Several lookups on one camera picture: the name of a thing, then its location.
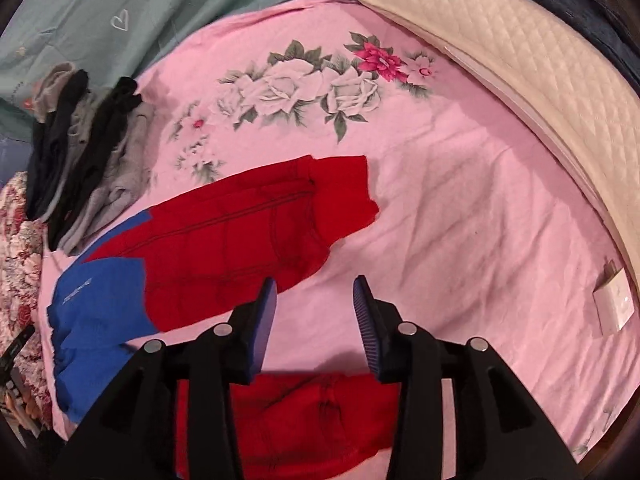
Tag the black and grey folded clothes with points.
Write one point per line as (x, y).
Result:
(87, 163)

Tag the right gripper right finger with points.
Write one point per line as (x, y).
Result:
(500, 431)

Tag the small white box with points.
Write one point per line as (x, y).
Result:
(613, 299)

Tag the teal heart-print pillow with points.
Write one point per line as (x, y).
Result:
(107, 38)

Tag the pink floral bed sheet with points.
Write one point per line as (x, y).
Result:
(480, 231)

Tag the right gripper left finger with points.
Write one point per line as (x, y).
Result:
(131, 430)

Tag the cream quilted pillow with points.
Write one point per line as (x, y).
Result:
(566, 91)

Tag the blue and red pants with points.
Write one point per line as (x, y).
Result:
(203, 253)

